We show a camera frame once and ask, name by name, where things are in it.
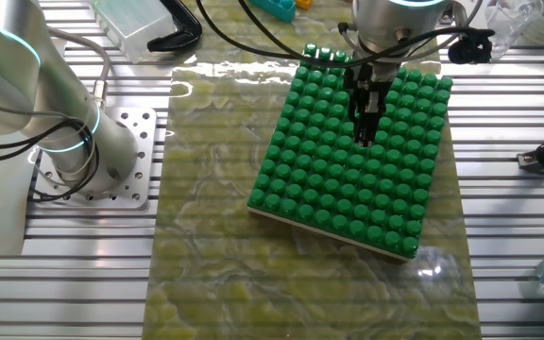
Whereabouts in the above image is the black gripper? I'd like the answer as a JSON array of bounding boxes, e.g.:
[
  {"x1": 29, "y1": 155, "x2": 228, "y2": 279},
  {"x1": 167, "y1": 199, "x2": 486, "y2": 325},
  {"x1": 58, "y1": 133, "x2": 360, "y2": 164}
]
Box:
[{"x1": 346, "y1": 62, "x2": 394, "y2": 147}]

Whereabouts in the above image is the metal robot mounting plate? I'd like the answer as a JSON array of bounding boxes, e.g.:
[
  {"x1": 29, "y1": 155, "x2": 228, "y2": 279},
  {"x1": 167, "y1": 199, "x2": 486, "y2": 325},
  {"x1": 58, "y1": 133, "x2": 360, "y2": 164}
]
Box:
[{"x1": 32, "y1": 106, "x2": 159, "y2": 210}]

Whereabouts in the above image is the grey cable with metal connector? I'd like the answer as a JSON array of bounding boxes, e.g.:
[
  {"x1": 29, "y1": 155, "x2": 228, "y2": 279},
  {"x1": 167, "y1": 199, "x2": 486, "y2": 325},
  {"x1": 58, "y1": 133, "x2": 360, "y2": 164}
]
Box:
[{"x1": 47, "y1": 26, "x2": 112, "y2": 110}]

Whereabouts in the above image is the green studded baseplate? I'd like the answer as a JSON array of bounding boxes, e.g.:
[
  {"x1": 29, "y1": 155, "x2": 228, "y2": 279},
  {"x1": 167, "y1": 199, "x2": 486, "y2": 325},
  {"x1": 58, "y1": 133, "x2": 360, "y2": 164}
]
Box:
[{"x1": 246, "y1": 42, "x2": 454, "y2": 262}]

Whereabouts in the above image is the clear glass cup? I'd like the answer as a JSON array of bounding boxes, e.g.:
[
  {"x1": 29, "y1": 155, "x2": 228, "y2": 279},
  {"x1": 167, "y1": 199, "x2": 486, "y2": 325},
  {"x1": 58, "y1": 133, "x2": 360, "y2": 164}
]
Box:
[{"x1": 484, "y1": 0, "x2": 544, "y2": 60}]

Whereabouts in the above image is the teal four-stud brick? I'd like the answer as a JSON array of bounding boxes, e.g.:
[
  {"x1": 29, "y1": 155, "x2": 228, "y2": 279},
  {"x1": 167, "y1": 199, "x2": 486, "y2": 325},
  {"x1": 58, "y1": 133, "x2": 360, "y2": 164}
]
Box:
[{"x1": 246, "y1": 0, "x2": 298, "y2": 24}]

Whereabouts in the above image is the black C-clamp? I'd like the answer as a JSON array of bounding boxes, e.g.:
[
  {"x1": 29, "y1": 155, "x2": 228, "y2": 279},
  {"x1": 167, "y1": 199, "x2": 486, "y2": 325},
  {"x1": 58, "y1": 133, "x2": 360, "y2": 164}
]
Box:
[{"x1": 146, "y1": 0, "x2": 204, "y2": 53}]

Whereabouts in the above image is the translucent plastic box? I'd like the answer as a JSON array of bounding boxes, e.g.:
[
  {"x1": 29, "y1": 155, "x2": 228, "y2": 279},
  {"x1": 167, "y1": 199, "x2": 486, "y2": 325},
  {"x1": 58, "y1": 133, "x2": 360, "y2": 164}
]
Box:
[{"x1": 87, "y1": 0, "x2": 179, "y2": 65}]

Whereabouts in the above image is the green marble pattern mat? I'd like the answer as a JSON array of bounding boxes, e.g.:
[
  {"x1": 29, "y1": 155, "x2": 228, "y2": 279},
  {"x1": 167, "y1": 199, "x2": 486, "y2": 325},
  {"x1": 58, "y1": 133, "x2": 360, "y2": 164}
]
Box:
[{"x1": 142, "y1": 0, "x2": 484, "y2": 340}]

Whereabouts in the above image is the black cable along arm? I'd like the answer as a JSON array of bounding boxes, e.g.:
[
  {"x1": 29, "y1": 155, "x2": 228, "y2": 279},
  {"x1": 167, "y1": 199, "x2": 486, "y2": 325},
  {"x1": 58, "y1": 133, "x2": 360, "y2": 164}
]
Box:
[
  {"x1": 0, "y1": 96, "x2": 102, "y2": 203},
  {"x1": 195, "y1": 0, "x2": 496, "y2": 72}
]

